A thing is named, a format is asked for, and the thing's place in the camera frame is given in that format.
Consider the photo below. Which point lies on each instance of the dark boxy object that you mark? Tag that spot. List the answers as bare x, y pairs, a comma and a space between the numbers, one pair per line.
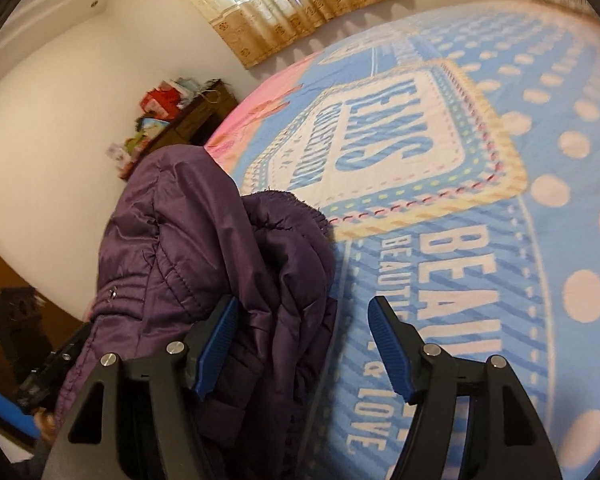
22, 325

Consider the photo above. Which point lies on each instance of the teal box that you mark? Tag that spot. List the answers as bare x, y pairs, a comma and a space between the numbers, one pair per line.
186, 86

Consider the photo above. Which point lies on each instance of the purple padded jacket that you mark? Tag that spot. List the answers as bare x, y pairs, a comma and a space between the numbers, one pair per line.
180, 240

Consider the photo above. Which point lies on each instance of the white card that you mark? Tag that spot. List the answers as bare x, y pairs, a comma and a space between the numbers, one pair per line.
118, 153

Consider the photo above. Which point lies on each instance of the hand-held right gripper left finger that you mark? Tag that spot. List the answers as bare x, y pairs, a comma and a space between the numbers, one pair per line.
215, 355

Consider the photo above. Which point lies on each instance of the red box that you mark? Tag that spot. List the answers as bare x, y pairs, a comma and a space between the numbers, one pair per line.
159, 102

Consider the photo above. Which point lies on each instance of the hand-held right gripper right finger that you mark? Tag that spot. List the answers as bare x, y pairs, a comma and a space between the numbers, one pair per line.
392, 352

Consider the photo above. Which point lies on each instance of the beige patterned curtain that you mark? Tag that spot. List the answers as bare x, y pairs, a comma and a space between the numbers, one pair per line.
290, 5

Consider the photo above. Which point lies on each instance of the brown wooden desk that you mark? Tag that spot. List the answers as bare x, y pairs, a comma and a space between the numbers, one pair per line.
200, 116

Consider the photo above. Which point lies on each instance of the blue plastic object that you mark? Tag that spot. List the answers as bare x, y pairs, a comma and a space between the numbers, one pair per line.
5, 410

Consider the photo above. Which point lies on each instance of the blue pink printed blanket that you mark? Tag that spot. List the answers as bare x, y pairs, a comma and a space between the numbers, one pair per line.
530, 260

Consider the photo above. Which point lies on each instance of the person's left hand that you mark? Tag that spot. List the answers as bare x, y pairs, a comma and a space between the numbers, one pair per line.
46, 424

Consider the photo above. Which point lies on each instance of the green box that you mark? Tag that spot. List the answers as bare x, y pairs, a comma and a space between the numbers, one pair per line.
147, 132

